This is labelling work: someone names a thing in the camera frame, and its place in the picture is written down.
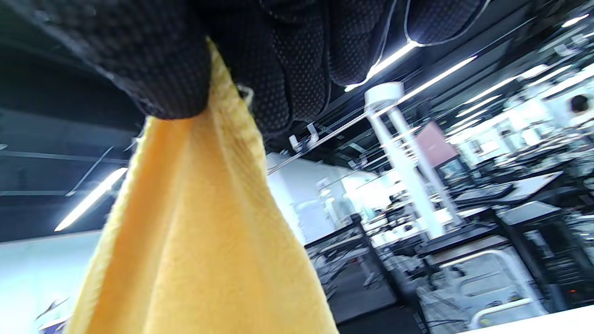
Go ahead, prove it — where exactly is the person's right hand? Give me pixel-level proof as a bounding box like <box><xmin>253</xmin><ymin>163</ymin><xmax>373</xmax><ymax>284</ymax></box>
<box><xmin>0</xmin><ymin>0</ymin><xmax>492</xmax><ymax>135</ymax></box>

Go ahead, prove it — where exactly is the yellow square towel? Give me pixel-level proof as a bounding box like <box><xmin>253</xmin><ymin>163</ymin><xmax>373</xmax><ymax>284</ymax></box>
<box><xmin>65</xmin><ymin>39</ymin><xmax>339</xmax><ymax>334</ymax></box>

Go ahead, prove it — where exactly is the ceiling light tube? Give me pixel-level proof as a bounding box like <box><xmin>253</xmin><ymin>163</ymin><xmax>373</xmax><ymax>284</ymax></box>
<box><xmin>55</xmin><ymin>167</ymin><xmax>128</xmax><ymax>231</ymax></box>

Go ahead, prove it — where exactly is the white round pillar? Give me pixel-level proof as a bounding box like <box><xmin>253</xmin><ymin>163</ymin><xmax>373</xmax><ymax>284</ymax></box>
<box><xmin>364</xmin><ymin>83</ymin><xmax>448</xmax><ymax>238</ymax></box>

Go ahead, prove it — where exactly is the brown board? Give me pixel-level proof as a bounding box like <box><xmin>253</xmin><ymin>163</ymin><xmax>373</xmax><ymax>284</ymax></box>
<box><xmin>427</xmin><ymin>237</ymin><xmax>510</xmax><ymax>263</ymax></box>

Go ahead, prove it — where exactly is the white utility cart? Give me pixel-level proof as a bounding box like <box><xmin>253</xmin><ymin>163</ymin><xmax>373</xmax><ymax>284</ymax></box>
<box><xmin>418</xmin><ymin>246</ymin><xmax>550</xmax><ymax>334</ymax></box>

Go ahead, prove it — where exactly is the black computer tower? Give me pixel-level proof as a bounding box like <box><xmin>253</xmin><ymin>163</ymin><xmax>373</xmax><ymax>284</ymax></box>
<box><xmin>506</xmin><ymin>218</ymin><xmax>594</xmax><ymax>311</ymax></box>

